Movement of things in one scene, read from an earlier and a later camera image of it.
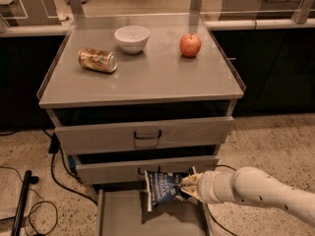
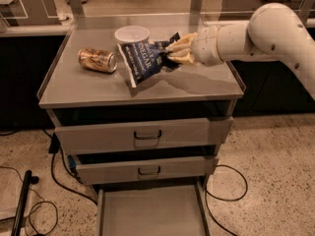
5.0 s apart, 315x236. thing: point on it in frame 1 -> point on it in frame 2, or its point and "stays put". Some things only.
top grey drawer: x=146 y=135 stays put
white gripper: x=208 y=186 -> x=205 y=45
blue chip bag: x=163 y=188 -> x=145 y=59
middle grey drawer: x=120 y=166 stays put
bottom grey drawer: x=122 y=211 stays put
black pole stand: x=29 y=179 stays put
